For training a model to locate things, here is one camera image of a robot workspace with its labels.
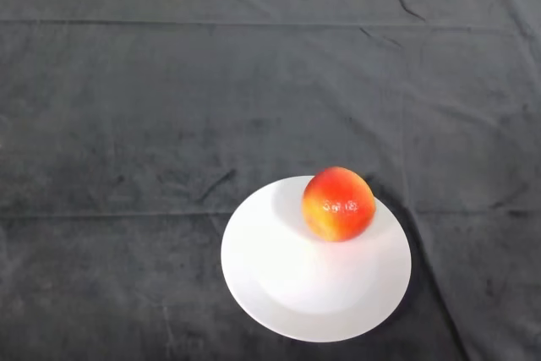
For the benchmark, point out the red yellow apple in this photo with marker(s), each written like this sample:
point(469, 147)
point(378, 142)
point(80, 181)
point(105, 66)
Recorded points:
point(338, 204)

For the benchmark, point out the white round plate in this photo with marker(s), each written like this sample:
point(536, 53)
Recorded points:
point(308, 280)

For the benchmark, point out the black cloth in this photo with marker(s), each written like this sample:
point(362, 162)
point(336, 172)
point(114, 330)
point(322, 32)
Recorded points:
point(270, 82)

